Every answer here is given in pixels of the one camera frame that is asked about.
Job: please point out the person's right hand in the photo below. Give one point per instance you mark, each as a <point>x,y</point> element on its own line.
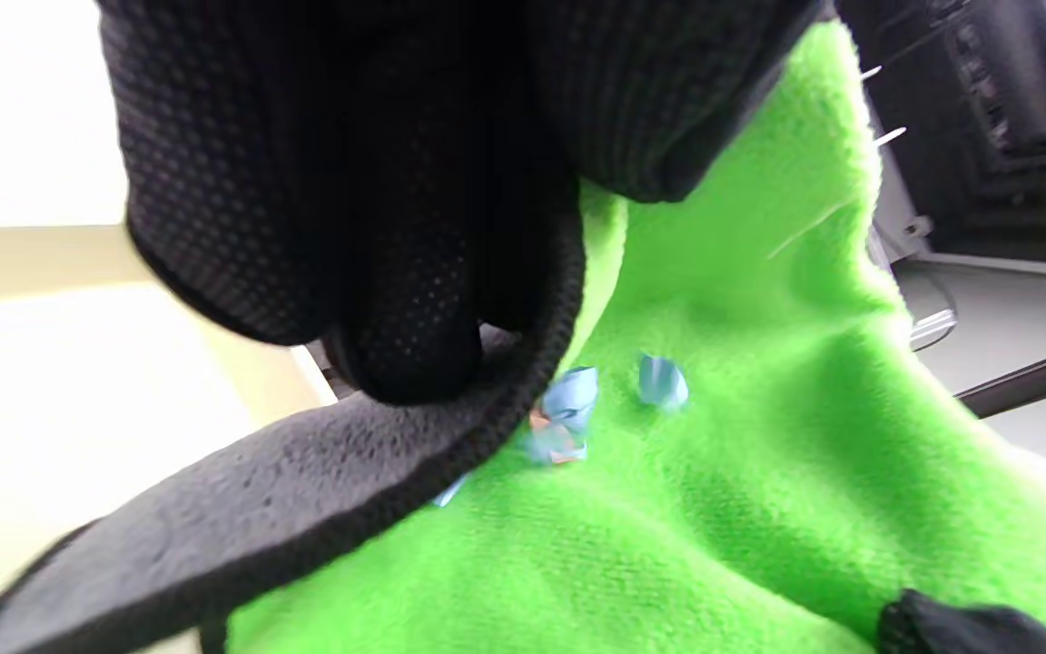
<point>968,631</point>

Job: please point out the person's left hand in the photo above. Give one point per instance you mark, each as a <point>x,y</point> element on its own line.
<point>350,163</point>

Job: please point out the green and grey hand towel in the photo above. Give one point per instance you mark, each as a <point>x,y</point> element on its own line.
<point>714,509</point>

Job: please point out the cream plastic tray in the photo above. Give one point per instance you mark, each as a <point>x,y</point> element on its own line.
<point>78,409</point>

